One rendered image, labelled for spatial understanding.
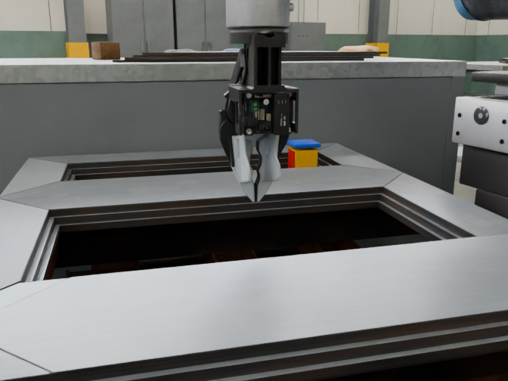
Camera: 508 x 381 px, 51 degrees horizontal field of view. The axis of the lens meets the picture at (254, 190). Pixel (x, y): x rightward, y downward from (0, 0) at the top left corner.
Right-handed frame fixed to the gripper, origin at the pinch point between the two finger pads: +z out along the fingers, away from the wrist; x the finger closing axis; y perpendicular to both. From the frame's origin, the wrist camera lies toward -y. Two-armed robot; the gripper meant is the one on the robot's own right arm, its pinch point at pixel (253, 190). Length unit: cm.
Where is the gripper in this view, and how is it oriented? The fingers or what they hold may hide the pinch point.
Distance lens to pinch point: 70.1
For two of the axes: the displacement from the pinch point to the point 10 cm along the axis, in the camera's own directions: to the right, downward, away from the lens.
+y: 2.4, 2.6, -9.3
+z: 0.0, 9.6, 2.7
